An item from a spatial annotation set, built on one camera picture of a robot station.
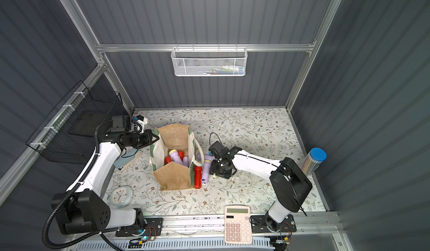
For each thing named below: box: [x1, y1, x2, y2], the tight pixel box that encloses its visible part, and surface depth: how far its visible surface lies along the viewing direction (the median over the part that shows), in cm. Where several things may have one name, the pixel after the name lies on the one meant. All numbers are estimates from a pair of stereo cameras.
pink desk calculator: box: [223, 205, 253, 245], surface depth 74 cm
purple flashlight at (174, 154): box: [168, 149, 184, 166], surface depth 91 cm
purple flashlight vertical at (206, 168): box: [201, 159, 212, 184], surface depth 88 cm
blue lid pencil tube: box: [301, 147, 328, 176], surface depth 77 cm
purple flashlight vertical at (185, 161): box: [182, 156, 189, 168], surface depth 93 cm
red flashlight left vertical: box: [193, 165, 203, 189], surface depth 86 cm
